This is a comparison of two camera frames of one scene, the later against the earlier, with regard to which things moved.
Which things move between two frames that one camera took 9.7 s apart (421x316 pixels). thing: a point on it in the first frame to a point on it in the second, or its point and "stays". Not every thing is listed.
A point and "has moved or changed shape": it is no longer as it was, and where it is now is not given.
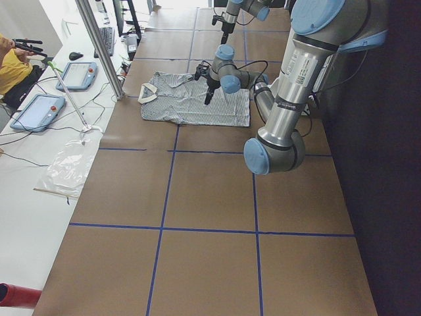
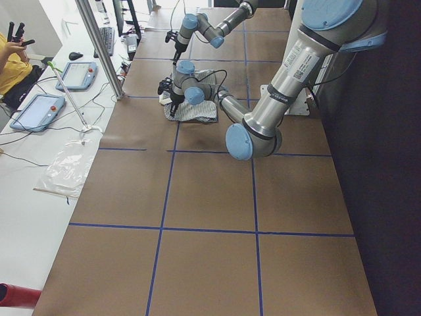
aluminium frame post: x=100 y=48 stays
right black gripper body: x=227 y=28 to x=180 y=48
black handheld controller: x=26 y=45 to x=18 y=36
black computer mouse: x=74 y=56 stays
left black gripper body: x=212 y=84 to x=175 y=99
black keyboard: x=108 y=34 stays
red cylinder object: x=12 y=295 stays
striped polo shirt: x=179 y=99 has moved or changed shape
